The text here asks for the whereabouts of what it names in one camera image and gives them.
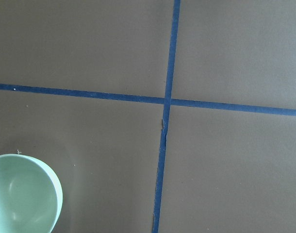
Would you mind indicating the green bowl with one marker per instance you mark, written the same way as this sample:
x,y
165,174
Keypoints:
x,y
31,195

